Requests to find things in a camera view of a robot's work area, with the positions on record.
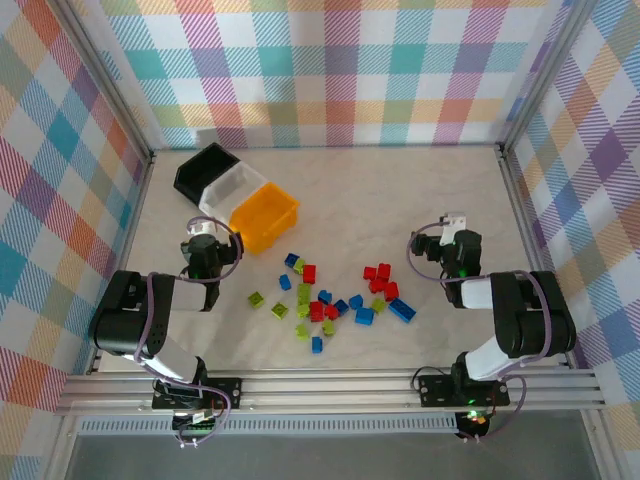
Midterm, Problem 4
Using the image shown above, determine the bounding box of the yellow plastic bin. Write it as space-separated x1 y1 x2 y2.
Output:
228 181 302 256

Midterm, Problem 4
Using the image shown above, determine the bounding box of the white plastic bin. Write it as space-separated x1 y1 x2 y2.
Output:
197 160 270 220

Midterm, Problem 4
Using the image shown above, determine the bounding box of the blue long lego brick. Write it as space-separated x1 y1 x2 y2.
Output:
388 297 417 324

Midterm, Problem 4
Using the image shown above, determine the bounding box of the black plastic bin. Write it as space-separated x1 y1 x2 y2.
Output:
173 142 242 207

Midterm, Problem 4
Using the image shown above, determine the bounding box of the colourful plaid cloth backdrop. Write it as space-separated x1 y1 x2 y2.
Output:
504 0 640 480
97 0 574 151
0 0 151 480

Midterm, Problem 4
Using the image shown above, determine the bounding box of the green terminal block board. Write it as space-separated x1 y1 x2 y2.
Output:
172 409 222 435

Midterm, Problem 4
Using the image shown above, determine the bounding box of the black controller with lights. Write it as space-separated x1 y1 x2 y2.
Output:
457 407 494 440

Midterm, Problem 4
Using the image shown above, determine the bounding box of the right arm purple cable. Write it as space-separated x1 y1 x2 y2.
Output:
407 222 554 446

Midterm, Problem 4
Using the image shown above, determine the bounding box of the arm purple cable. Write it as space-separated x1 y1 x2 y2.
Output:
407 222 554 446
133 215 245 450

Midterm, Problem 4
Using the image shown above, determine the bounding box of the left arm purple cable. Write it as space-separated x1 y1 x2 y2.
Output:
133 215 245 450

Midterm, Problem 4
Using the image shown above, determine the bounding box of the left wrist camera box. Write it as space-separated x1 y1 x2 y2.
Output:
186 219 220 240

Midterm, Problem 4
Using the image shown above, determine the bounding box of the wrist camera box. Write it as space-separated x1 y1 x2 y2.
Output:
438 212 467 245
186 219 220 240

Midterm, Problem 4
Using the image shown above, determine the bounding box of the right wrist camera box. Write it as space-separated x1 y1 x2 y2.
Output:
438 212 467 245

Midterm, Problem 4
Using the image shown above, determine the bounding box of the aluminium side rail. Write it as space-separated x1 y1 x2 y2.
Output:
497 144 576 369
87 152 157 376

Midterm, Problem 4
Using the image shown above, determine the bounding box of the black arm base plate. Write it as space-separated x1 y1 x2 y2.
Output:
151 377 244 412
417 372 511 407

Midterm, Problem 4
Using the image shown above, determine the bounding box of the wide aluminium mounting rail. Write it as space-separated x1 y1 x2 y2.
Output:
53 372 609 417

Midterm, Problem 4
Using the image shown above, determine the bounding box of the grey slotted cable duct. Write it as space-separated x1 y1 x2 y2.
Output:
77 418 461 437

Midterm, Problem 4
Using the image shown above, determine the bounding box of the aluminium frame post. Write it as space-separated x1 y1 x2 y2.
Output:
47 0 157 169
497 0 601 156

